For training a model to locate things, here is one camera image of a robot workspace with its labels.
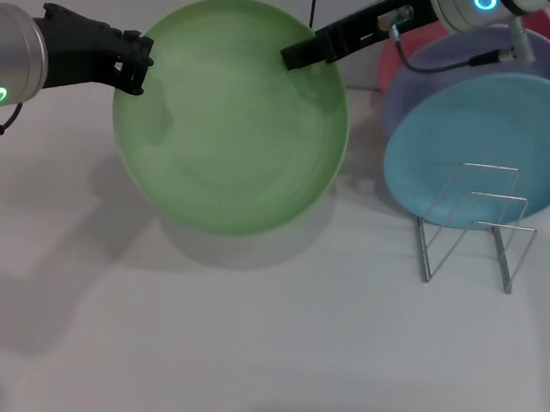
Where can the purple round plate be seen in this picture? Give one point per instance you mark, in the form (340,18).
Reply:
(537,61)

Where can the green round plate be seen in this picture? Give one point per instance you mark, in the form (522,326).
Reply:
(234,119)

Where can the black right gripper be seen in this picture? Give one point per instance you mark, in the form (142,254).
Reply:
(370,27)

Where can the pink round plate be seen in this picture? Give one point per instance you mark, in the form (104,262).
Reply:
(389,61)

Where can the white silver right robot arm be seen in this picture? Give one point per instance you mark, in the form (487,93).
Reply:
(469,8)

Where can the light blue round plate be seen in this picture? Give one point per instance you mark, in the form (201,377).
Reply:
(486,134)

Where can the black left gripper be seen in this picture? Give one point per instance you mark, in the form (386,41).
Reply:
(80,51)

